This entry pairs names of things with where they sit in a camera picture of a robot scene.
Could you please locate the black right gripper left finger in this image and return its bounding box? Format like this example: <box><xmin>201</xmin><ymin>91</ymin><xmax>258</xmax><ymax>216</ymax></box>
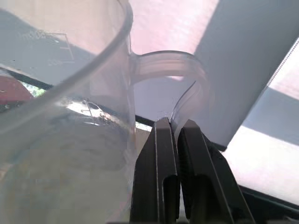
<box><xmin>129</xmin><ymin>117</ymin><xmax>181</xmax><ymax>224</ymax></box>

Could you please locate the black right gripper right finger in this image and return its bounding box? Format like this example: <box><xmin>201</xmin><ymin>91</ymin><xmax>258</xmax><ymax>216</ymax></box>
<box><xmin>177</xmin><ymin>119</ymin><xmax>256</xmax><ymax>224</ymax></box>

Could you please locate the clear plastic blender jar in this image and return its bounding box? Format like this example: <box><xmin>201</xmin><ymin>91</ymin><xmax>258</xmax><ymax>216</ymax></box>
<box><xmin>0</xmin><ymin>0</ymin><xmax>214</xmax><ymax>224</ymax></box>

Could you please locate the grey table leg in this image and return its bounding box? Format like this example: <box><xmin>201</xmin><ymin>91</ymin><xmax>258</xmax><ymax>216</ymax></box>
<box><xmin>192</xmin><ymin>0</ymin><xmax>299</xmax><ymax>152</ymax></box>

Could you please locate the red rounded object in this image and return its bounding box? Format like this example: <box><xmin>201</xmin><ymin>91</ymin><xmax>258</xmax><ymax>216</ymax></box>
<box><xmin>0</xmin><ymin>75</ymin><xmax>35</xmax><ymax>105</ymax></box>

